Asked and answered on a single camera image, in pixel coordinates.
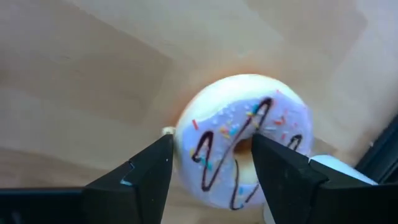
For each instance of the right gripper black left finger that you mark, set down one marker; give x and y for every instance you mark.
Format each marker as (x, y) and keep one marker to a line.
(140, 186)

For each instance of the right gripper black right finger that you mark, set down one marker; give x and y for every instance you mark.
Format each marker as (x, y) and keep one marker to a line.
(289, 183)

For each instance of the lavender iced toy donut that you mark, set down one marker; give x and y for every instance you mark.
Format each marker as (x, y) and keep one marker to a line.
(224, 124)

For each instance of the white-based toy donut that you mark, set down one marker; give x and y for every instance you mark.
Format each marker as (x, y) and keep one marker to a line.
(339, 166)

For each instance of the black table edge rail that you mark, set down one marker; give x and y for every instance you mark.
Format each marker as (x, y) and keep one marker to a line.
(381, 155)

